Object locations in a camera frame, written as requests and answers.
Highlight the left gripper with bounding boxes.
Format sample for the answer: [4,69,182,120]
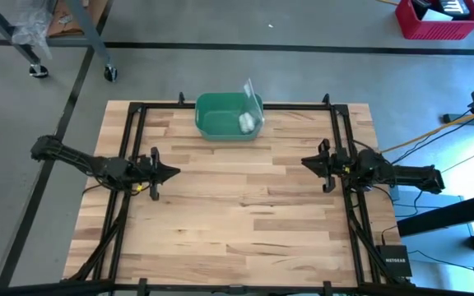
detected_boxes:
[137,146,182,201]

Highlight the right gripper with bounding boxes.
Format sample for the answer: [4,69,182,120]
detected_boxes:
[300,138,360,195]

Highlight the green plastic basket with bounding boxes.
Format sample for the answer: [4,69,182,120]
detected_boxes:
[194,91,265,143]

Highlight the black metal stand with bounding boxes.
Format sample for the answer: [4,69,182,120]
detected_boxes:
[397,88,474,296]

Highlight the grey metal wheeled cart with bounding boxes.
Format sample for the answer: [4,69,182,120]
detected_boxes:
[0,0,119,81]

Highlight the red plastic crate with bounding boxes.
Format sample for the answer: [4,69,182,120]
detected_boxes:
[394,0,474,41]

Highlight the brown cardboard box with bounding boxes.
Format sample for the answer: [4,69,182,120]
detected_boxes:
[47,0,110,38]

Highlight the crumpled clear plastic wrap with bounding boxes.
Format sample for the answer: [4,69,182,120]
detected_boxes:
[12,0,55,58]

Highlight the black electronic device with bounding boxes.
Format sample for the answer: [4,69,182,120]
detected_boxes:
[410,0,474,21]

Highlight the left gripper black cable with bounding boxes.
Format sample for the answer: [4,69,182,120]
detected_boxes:
[132,180,152,195]

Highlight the black Netgear network switch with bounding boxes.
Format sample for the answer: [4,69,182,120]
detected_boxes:
[375,244,414,279]

